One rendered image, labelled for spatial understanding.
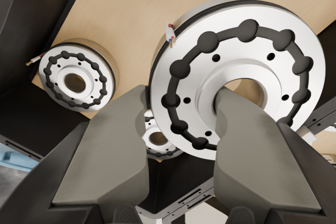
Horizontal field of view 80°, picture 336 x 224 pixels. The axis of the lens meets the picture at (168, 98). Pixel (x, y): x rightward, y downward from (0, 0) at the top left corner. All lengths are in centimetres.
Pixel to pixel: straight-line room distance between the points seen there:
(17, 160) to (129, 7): 27
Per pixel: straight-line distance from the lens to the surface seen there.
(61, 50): 29
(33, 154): 32
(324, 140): 44
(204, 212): 44
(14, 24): 24
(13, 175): 38
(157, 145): 33
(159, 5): 28
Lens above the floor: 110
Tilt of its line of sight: 60 degrees down
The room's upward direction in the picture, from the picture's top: 174 degrees counter-clockwise
